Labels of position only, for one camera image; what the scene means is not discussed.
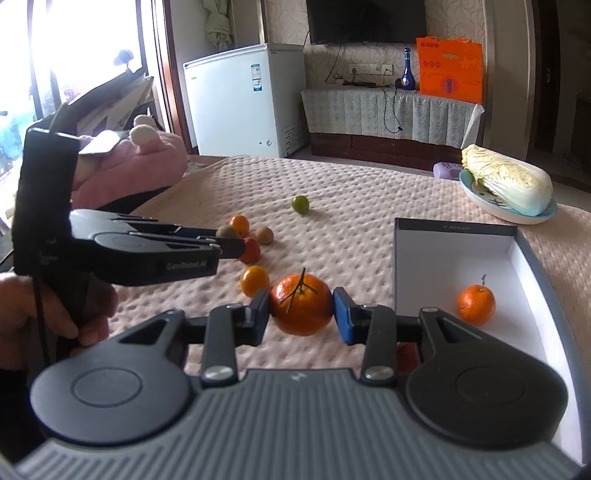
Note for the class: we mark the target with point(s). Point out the napa cabbage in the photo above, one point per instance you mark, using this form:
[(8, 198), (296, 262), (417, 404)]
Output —
[(508, 180)]

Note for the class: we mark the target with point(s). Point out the small smooth orange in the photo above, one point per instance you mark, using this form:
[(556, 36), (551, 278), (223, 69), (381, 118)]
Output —
[(240, 225), (254, 281)]

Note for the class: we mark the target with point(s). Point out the orange paper bag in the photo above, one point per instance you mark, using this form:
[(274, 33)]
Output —
[(450, 69)]

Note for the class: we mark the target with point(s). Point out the white and blue plate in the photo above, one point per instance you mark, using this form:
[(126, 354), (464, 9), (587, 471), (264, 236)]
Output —
[(489, 206)]

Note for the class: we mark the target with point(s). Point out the small green fruit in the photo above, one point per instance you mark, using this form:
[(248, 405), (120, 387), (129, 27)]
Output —
[(300, 204)]

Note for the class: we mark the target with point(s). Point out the white lace cabinet cloth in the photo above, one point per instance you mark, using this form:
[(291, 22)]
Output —
[(351, 110)]

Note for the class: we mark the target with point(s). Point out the blue glass bottle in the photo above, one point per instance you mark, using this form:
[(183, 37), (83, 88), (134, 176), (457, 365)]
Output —
[(407, 76)]

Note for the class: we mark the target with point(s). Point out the white box with grey rim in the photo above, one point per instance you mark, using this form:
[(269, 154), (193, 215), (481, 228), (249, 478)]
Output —
[(443, 267)]

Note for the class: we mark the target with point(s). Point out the small red fruit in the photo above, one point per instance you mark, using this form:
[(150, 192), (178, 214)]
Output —
[(254, 253)]

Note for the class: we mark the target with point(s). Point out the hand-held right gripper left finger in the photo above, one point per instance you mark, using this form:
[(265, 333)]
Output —
[(262, 318)]

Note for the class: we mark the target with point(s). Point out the person's left hand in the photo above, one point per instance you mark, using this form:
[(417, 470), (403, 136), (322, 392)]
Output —
[(18, 318)]

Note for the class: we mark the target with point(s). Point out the pink plush toy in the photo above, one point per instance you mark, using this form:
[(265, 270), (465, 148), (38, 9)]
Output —
[(147, 161)]

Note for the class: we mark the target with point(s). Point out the white wall sockets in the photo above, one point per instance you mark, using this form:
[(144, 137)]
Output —
[(369, 69)]

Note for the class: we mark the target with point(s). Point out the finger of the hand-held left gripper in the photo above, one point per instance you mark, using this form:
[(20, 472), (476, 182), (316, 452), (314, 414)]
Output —
[(196, 231), (231, 247)]

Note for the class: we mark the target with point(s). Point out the pink dotted blanket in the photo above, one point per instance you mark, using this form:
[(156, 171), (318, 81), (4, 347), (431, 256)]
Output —
[(351, 194)]

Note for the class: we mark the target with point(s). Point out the dark wooden door frame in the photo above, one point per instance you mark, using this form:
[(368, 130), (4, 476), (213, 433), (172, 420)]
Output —
[(558, 69)]

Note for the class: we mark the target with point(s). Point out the purple plastic bottle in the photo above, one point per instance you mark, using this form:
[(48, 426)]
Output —
[(445, 170)]

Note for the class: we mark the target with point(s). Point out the black power strip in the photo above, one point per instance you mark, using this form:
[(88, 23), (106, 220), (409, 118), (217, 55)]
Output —
[(358, 83)]

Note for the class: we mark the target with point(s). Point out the white chest freezer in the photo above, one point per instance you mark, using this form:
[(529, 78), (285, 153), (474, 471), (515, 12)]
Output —
[(235, 101)]

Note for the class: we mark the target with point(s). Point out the black wall television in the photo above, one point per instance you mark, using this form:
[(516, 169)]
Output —
[(364, 21)]

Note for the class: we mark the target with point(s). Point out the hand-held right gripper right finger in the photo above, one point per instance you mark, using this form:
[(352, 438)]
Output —
[(341, 314)]

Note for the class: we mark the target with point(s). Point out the large mandarin with stem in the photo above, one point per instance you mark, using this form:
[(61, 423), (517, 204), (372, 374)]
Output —
[(300, 318)]

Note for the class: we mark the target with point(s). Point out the mandarin with short stem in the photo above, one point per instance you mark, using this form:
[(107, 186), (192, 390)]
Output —
[(476, 304)]

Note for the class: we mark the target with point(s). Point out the dark wooden television cabinet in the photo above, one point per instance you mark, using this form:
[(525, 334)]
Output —
[(369, 145)]

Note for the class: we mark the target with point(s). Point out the pale curtain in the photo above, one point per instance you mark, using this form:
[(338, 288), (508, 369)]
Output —
[(217, 23)]

